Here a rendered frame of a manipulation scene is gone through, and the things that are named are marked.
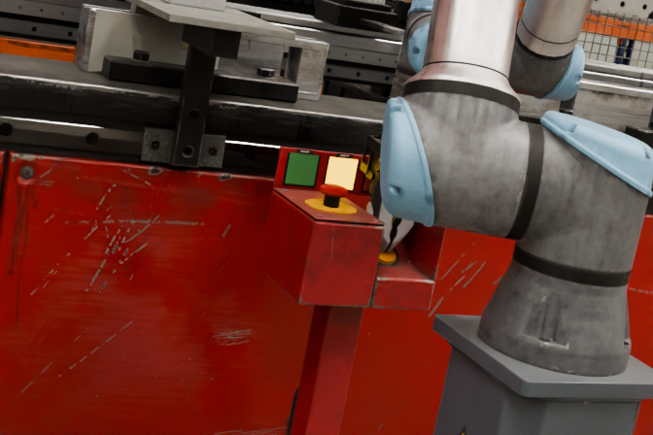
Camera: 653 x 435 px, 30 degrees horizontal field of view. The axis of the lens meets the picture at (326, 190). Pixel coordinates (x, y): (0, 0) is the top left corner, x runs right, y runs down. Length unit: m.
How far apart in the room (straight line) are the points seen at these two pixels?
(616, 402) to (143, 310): 0.86
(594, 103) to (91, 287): 0.96
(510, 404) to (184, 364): 0.83
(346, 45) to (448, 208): 1.13
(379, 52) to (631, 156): 1.18
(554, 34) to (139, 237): 0.69
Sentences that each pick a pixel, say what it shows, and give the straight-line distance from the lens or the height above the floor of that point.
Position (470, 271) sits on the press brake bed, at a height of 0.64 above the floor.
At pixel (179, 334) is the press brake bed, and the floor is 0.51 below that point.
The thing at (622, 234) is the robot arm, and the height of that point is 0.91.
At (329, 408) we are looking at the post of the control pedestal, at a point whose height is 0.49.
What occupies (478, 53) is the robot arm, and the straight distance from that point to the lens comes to 1.18.
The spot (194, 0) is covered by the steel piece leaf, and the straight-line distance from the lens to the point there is 1.81.
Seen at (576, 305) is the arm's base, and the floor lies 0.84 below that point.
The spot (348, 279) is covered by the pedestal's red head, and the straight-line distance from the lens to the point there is 1.63.
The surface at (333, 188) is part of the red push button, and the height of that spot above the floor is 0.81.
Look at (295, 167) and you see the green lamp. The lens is 1.72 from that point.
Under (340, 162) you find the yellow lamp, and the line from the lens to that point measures 1.75.
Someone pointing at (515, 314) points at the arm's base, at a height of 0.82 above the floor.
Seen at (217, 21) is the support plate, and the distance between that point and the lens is 1.64.
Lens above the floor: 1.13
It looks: 11 degrees down
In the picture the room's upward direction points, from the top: 11 degrees clockwise
